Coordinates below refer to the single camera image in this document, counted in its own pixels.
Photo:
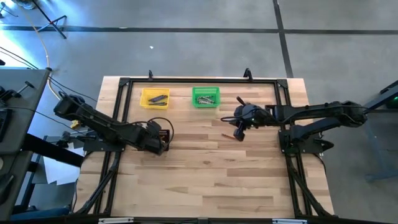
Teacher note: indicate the yellow plastic basket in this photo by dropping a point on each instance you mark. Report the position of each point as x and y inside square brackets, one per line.
[144, 105]

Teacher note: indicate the grey side desk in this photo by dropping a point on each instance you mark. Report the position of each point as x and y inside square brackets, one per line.
[21, 124]

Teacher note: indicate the black frame clamp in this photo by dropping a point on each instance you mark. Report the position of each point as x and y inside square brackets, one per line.
[150, 75]
[247, 74]

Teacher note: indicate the green plastic basket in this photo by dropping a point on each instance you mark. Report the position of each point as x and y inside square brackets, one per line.
[194, 93]

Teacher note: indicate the grey crayon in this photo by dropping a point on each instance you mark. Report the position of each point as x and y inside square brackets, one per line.
[208, 97]
[203, 100]
[200, 98]
[207, 103]

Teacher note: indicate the orange-red crayon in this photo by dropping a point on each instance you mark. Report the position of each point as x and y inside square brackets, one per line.
[228, 136]

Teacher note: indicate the grey metal table stand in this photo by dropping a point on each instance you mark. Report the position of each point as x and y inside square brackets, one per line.
[371, 149]

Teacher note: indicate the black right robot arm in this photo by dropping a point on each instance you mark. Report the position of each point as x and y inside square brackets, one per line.
[317, 113]

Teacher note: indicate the black floor stand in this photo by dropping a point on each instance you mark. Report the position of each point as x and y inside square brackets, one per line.
[49, 20]

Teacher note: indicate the white paper sheet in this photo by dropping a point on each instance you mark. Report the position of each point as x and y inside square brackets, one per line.
[59, 171]

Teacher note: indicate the white label strip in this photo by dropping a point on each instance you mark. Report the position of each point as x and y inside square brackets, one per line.
[289, 221]
[115, 220]

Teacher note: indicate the black desk beam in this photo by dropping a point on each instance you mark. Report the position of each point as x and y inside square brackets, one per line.
[53, 151]

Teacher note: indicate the black table frame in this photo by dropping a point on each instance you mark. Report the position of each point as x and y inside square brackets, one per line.
[202, 81]

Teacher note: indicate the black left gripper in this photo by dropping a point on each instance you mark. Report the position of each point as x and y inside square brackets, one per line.
[154, 140]

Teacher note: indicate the black device with green light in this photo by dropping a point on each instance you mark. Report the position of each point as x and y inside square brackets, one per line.
[393, 102]

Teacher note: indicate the black plastic basket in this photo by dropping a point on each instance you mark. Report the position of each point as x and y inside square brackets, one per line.
[165, 137]

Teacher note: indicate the person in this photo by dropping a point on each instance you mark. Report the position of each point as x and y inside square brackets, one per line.
[40, 213]

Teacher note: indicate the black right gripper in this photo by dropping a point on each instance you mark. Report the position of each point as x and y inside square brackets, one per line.
[248, 116]

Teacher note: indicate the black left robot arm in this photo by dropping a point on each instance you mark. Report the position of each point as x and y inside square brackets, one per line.
[105, 126]

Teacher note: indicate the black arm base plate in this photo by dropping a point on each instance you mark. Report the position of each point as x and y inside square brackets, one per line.
[314, 148]
[93, 147]

